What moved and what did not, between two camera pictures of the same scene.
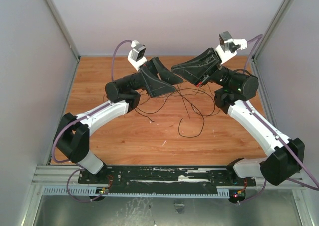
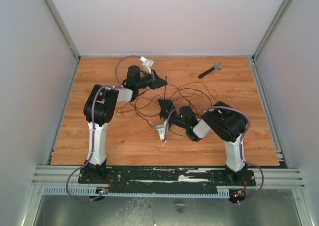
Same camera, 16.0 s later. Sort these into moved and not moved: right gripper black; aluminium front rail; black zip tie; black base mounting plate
Moved: right gripper black; black zip tie
Not moved: black base mounting plate; aluminium front rail
